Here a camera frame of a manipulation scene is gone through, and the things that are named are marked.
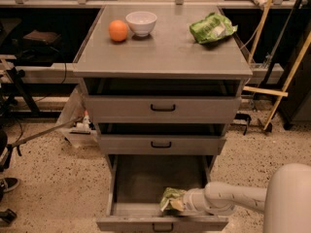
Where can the orange fruit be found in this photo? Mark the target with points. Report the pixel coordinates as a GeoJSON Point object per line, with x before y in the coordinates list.
{"type": "Point", "coordinates": [118, 30]}

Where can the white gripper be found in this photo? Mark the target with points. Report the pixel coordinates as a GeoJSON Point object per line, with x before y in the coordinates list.
{"type": "Point", "coordinates": [191, 200]}

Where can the black box on shelf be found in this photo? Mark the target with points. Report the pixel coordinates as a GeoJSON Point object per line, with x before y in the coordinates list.
{"type": "Point", "coordinates": [38, 38]}

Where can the grey drawer cabinet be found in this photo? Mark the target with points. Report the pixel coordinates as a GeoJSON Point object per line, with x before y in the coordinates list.
{"type": "Point", "coordinates": [169, 52]}

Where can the grey middle drawer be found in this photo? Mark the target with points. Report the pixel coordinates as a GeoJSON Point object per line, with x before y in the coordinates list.
{"type": "Point", "coordinates": [161, 138]}

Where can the black sneaker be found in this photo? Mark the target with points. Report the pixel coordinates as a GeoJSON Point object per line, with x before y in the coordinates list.
{"type": "Point", "coordinates": [9, 184]}

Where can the grey open bottom drawer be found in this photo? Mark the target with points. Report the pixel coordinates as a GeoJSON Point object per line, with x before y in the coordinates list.
{"type": "Point", "coordinates": [138, 183]}

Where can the white bowl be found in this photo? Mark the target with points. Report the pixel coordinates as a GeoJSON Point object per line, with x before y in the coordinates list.
{"type": "Point", "coordinates": [141, 23]}

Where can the clear plastic bin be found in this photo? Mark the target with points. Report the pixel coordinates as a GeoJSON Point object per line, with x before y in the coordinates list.
{"type": "Point", "coordinates": [77, 128]}

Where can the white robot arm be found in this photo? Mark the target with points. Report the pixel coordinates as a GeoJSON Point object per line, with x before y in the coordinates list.
{"type": "Point", "coordinates": [285, 203]}

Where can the green jalapeno chip bag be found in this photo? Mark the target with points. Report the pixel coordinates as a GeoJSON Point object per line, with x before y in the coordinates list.
{"type": "Point", "coordinates": [168, 195]}

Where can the light green chip bag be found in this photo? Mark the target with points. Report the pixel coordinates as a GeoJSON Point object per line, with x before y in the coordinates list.
{"type": "Point", "coordinates": [212, 28]}

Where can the grey top drawer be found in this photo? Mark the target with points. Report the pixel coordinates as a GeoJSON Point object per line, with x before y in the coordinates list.
{"type": "Point", "coordinates": [161, 100]}

